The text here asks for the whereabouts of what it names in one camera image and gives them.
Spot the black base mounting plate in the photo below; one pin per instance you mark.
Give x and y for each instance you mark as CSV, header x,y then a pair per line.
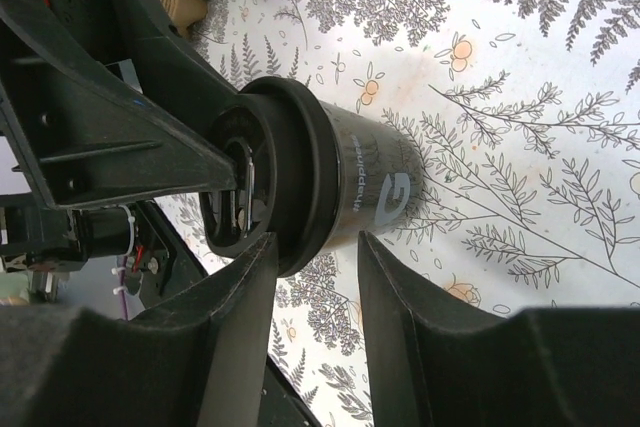
x,y
280,397

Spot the floral tablecloth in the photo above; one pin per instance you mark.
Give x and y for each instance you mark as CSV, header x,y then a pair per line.
x,y
525,114

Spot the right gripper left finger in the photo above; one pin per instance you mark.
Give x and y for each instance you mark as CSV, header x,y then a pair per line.
x,y
69,366

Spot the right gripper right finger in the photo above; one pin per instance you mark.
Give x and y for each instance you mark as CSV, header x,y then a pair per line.
x,y
434,360

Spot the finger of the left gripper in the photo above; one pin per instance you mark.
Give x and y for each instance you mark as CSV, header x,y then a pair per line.
x,y
165,22
90,132

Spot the black coffee cup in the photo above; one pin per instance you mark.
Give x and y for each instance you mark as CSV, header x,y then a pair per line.
x,y
380,177

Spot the black coffee cup lid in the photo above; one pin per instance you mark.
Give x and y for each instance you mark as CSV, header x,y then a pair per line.
x,y
285,159

